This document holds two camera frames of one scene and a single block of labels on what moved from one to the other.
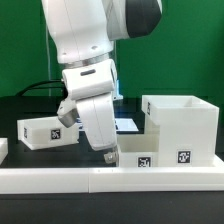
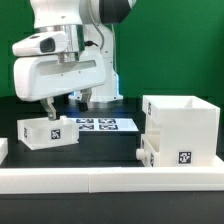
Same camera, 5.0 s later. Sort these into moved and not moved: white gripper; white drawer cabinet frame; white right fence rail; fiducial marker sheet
Moved: white gripper
Not moved: fiducial marker sheet; white right fence rail; white drawer cabinet frame
